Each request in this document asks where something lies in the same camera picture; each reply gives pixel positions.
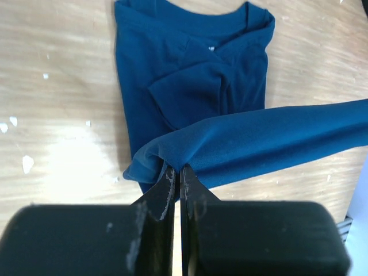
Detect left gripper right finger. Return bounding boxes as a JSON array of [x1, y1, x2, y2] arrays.
[[180, 165, 351, 275]]

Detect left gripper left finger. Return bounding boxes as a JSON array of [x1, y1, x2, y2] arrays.
[[1, 167, 176, 275]]

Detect blue mickey t-shirt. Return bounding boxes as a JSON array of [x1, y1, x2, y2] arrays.
[[114, 1, 367, 193]]

